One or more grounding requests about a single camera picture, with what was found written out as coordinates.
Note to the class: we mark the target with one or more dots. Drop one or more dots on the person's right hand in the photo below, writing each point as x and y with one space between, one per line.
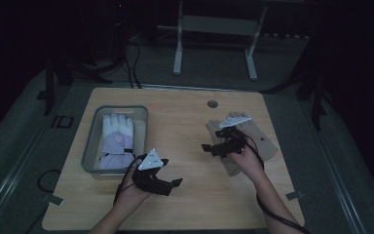
248 161

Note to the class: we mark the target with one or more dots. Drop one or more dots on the black tripod stand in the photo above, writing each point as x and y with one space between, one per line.
58 78
315 91

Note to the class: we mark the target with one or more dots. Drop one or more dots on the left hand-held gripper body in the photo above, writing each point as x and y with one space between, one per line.
151 177

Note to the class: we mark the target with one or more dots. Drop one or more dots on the white metal stand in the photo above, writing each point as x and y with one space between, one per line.
214 26

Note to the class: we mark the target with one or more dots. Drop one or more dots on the person's left hand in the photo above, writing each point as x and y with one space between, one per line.
131 196

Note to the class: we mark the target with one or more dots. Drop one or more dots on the clear plastic bin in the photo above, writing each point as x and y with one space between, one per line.
92 143

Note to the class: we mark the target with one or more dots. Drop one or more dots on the round table grommet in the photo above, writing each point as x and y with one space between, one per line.
212 104

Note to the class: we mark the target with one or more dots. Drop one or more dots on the black tape floor marks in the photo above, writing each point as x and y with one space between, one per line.
63 121

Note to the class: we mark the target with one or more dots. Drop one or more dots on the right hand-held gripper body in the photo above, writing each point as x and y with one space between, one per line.
237 143

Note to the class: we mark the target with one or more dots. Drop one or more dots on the purple and white glove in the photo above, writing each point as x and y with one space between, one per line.
117 141

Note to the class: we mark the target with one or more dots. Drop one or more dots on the beige glove with dark dot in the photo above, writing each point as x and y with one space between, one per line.
263 143

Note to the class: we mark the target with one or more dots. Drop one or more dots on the grey tape piece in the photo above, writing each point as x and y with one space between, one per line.
294 195
54 200

